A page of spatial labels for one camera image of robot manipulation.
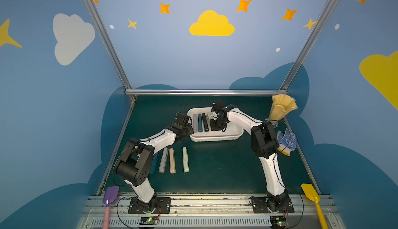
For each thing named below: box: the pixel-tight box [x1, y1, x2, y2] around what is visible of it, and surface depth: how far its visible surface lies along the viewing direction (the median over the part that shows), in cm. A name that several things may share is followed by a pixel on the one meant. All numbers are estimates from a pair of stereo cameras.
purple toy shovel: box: [102, 185, 120, 229], surface depth 76 cm
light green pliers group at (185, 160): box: [182, 147, 190, 173], surface depth 89 cm
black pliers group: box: [202, 112, 209, 133], surface depth 106 cm
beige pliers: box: [168, 148, 176, 175], surface depth 88 cm
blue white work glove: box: [276, 127, 297, 157], surface depth 98 cm
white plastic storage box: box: [187, 106, 245, 143], surface depth 103 cm
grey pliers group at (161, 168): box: [158, 147, 169, 174], surface depth 88 cm
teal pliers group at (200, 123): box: [197, 113, 204, 133], surface depth 106 cm
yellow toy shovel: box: [301, 183, 329, 229], surface depth 77 cm
